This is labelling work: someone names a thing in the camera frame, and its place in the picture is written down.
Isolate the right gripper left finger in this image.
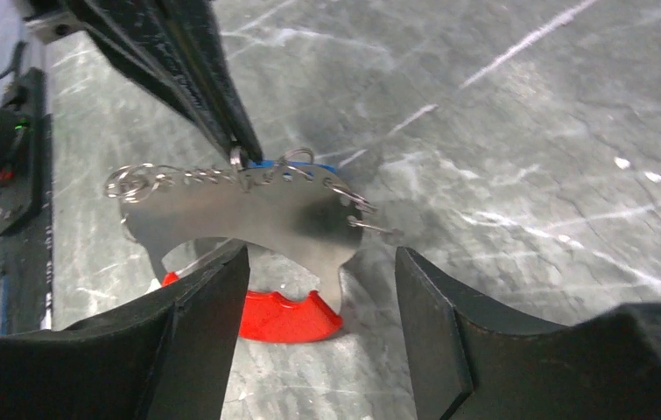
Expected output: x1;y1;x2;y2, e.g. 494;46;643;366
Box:
0;245;250;419

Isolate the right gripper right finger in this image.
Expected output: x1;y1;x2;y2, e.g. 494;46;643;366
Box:
395;247;661;419

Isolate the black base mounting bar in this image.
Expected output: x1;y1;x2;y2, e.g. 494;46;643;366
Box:
0;67;54;336

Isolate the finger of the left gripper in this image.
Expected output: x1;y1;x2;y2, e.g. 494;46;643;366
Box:
156;1;264;162
63;1;249;165

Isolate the blue tagged key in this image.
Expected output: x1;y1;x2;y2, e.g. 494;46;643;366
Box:
248;160;337;173

